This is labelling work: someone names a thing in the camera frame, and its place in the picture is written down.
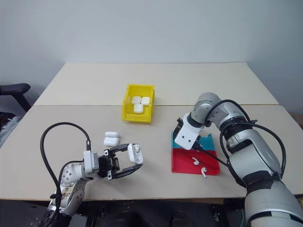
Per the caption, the teal plastic tray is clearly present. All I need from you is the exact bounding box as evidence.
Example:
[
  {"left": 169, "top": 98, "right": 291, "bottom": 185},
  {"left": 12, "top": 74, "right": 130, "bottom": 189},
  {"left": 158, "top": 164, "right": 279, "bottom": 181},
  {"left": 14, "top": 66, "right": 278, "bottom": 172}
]
[{"left": 170, "top": 131, "right": 216, "bottom": 152}]

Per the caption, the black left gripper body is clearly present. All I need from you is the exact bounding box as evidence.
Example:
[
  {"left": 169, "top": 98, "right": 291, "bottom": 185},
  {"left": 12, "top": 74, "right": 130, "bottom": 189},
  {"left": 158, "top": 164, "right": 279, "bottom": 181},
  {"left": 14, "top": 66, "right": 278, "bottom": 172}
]
[{"left": 97, "top": 148, "right": 121, "bottom": 182}]

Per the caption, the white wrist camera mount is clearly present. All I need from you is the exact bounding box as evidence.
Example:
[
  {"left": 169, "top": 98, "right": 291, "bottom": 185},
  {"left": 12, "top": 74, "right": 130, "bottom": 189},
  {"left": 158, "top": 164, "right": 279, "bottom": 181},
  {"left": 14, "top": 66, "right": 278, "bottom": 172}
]
[
  {"left": 174, "top": 113, "right": 205, "bottom": 150},
  {"left": 82, "top": 150, "right": 99, "bottom": 178}
]

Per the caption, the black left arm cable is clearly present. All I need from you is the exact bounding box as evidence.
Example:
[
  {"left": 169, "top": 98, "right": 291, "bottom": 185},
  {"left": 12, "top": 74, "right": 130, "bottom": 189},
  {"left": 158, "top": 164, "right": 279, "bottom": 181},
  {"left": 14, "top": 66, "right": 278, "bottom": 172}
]
[{"left": 39, "top": 122, "right": 92, "bottom": 213}]

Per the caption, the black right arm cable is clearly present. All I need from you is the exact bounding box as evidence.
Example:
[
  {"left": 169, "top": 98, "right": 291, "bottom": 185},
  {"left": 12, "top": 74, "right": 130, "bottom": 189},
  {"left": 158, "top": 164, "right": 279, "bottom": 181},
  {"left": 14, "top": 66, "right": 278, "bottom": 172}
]
[{"left": 196, "top": 99, "right": 287, "bottom": 187}]

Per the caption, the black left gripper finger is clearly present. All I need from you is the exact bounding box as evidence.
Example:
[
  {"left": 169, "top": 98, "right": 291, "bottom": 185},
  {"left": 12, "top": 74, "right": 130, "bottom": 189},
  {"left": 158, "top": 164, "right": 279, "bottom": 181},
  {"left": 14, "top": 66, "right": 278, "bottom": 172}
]
[
  {"left": 109, "top": 142, "right": 130, "bottom": 154},
  {"left": 111, "top": 163, "right": 144, "bottom": 182}
]

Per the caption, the dark rounded machinery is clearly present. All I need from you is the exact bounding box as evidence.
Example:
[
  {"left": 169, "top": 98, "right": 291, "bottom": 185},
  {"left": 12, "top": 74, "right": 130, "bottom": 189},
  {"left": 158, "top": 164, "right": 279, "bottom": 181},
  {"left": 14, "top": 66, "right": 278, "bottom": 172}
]
[{"left": 71, "top": 201, "right": 247, "bottom": 227}]

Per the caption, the grey fabric pile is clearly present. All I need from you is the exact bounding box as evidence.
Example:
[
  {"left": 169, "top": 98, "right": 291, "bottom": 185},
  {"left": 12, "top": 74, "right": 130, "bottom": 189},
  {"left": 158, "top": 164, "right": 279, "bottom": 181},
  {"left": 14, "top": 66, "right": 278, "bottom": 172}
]
[{"left": 0, "top": 111, "right": 22, "bottom": 147}]

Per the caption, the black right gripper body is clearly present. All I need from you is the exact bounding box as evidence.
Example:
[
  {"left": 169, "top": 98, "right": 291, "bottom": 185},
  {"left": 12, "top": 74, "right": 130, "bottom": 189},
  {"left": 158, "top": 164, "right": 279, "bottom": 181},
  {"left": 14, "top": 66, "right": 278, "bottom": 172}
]
[{"left": 171, "top": 117, "right": 185, "bottom": 144}]

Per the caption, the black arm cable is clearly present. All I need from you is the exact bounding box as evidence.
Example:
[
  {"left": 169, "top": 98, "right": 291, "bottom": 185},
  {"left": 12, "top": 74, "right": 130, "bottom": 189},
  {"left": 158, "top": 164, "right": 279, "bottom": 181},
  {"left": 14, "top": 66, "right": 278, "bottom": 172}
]
[
  {"left": 39, "top": 122, "right": 92, "bottom": 213},
  {"left": 196, "top": 99, "right": 287, "bottom": 187}
]

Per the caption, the black chair armrest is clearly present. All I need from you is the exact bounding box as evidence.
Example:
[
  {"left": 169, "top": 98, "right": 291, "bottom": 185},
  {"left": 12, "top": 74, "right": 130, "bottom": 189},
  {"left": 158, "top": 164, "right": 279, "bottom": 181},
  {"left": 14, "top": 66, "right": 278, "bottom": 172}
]
[{"left": 0, "top": 83, "right": 32, "bottom": 114}]

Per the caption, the red plastic tray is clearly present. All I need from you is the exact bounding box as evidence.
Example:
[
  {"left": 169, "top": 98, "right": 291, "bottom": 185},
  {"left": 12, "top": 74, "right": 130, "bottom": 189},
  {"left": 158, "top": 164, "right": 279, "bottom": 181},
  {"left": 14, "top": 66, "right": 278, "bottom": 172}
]
[{"left": 170, "top": 148, "right": 221, "bottom": 177}]

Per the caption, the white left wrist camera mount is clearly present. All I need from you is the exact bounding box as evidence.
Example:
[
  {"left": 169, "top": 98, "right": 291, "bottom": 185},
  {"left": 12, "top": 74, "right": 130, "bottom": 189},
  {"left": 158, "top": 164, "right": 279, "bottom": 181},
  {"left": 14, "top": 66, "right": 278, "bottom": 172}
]
[{"left": 82, "top": 150, "right": 99, "bottom": 178}]

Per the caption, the yellow plastic bin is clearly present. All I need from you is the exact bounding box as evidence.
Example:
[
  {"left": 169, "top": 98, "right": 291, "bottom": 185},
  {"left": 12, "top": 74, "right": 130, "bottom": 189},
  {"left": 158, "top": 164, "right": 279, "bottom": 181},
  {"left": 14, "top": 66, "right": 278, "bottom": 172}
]
[{"left": 121, "top": 83, "right": 156, "bottom": 125}]

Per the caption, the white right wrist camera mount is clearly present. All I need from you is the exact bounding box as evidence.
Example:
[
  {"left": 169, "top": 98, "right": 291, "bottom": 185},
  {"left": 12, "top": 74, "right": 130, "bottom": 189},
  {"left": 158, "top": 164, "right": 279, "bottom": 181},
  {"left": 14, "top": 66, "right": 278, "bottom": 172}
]
[{"left": 174, "top": 113, "right": 205, "bottom": 150}]

